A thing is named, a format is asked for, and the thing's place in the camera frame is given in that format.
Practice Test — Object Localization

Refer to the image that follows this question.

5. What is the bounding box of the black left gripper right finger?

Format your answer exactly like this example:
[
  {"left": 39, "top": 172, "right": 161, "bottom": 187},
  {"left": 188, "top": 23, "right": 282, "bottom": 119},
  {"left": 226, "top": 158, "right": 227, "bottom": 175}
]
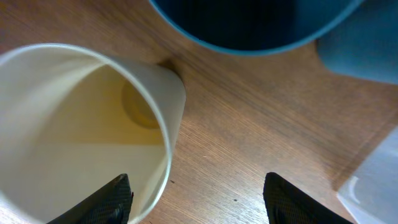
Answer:
[{"left": 263, "top": 172, "right": 351, "bottom": 224}]

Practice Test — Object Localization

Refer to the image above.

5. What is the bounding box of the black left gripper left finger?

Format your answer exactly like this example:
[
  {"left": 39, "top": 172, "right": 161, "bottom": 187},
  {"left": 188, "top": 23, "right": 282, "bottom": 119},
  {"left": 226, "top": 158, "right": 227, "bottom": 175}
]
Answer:
[{"left": 48, "top": 174, "right": 134, "bottom": 224}]

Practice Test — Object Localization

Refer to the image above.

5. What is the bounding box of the blue cup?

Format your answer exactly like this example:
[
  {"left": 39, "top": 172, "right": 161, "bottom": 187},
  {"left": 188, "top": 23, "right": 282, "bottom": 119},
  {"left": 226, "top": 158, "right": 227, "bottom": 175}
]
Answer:
[
  {"left": 150, "top": 0, "right": 362, "bottom": 56},
  {"left": 317, "top": 0, "right": 397, "bottom": 85}
]

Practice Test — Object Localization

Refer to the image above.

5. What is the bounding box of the clear plastic storage container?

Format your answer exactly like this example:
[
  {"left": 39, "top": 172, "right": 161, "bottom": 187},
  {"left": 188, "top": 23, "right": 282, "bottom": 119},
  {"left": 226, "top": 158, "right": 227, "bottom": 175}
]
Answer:
[{"left": 338, "top": 128, "right": 398, "bottom": 224}]

